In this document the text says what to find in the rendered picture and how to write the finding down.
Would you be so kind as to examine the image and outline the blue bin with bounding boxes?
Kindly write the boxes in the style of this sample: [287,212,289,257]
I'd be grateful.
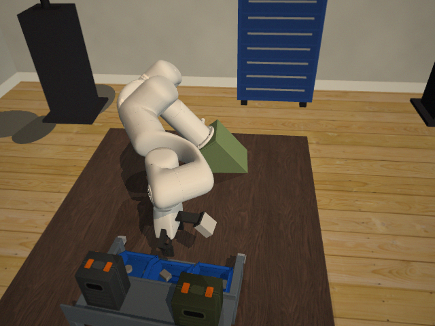
[147,259,194,284]
[118,250,159,278]
[192,262,233,293]

